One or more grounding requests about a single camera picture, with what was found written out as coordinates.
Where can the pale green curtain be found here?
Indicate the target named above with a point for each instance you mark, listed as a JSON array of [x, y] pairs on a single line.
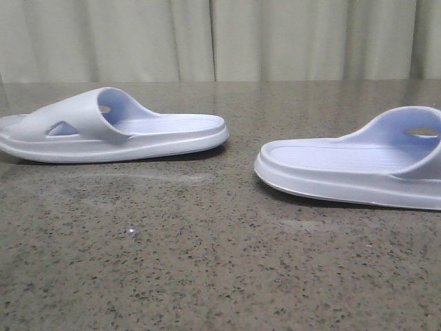
[[159, 41]]

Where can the light blue slipper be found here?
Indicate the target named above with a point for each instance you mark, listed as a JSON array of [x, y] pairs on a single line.
[[379, 164], [104, 125]]

